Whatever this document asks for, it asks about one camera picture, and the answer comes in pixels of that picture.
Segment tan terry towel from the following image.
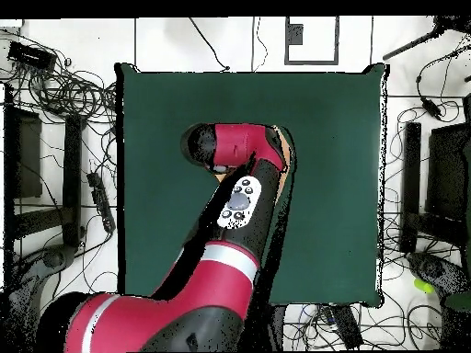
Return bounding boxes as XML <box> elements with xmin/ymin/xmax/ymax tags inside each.
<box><xmin>213</xmin><ymin>125</ymin><xmax>295</xmax><ymax>201</ymax></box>

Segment dark green table cloth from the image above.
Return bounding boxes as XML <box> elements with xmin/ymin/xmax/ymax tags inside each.
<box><xmin>114</xmin><ymin>62</ymin><xmax>390</xmax><ymax>309</ymax></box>

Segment black power strip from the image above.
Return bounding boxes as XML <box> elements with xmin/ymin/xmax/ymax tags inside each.
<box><xmin>86</xmin><ymin>171</ymin><xmax>117</xmax><ymax>233</ymax></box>
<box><xmin>323</xmin><ymin>304</ymin><xmax>364</xmax><ymax>350</ymax></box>

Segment black metal stand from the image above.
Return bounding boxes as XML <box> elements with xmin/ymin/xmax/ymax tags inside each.
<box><xmin>2</xmin><ymin>82</ymin><xmax>87</xmax><ymax>249</ymax></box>
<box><xmin>399</xmin><ymin>93</ymin><xmax>471</xmax><ymax>258</ymax></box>

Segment dark grey stand base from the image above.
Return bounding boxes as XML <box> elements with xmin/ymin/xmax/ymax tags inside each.
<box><xmin>406</xmin><ymin>251</ymin><xmax>471</xmax><ymax>313</ymax></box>
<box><xmin>5</xmin><ymin>244</ymin><xmax>80</xmax><ymax>352</ymax></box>

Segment small bright green object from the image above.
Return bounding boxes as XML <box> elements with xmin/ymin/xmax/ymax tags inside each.
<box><xmin>413</xmin><ymin>278</ymin><xmax>436</xmax><ymax>294</ymax></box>

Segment black power adapter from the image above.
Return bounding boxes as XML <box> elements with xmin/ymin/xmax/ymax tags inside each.
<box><xmin>420</xmin><ymin>97</ymin><xmax>442</xmax><ymax>120</ymax></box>

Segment black tripod leg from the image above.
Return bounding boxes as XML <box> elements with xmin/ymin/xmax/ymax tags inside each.
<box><xmin>382</xmin><ymin>16</ymin><xmax>471</xmax><ymax>62</ymax></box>

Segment thin black cable with plug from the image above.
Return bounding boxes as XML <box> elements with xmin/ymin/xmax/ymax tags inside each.
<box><xmin>189</xmin><ymin>17</ymin><xmax>231</xmax><ymax>72</ymax></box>

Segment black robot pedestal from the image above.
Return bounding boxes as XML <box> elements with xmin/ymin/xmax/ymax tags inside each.
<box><xmin>242</xmin><ymin>304</ymin><xmax>287</xmax><ymax>352</ymax></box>

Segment grey square floor frame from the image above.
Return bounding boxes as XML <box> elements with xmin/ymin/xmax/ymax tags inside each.
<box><xmin>283</xmin><ymin>16</ymin><xmax>339</xmax><ymax>66</ymax></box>

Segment tangled black cables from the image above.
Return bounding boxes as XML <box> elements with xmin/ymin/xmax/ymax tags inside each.
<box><xmin>0</xmin><ymin>28</ymin><xmax>119</xmax><ymax>126</ymax></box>

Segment black network switch box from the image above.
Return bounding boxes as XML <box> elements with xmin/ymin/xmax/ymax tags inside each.
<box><xmin>6</xmin><ymin>40</ymin><xmax>58</xmax><ymax>72</ymax></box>

